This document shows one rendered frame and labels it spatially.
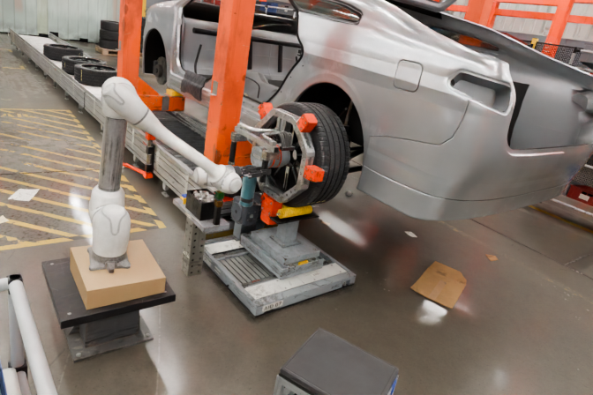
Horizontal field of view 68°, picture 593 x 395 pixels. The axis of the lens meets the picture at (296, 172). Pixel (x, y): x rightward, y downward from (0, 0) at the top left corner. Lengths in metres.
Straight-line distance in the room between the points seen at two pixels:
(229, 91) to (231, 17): 0.46
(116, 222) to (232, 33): 1.37
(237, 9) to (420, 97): 1.24
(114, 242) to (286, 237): 1.20
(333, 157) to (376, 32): 0.76
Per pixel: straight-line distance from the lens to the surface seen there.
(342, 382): 1.91
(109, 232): 2.17
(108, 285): 2.17
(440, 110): 2.33
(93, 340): 2.43
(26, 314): 1.04
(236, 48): 2.90
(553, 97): 3.96
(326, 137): 2.52
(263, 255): 2.96
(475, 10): 4.91
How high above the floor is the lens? 1.62
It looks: 18 degrees down
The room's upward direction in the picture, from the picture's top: 10 degrees clockwise
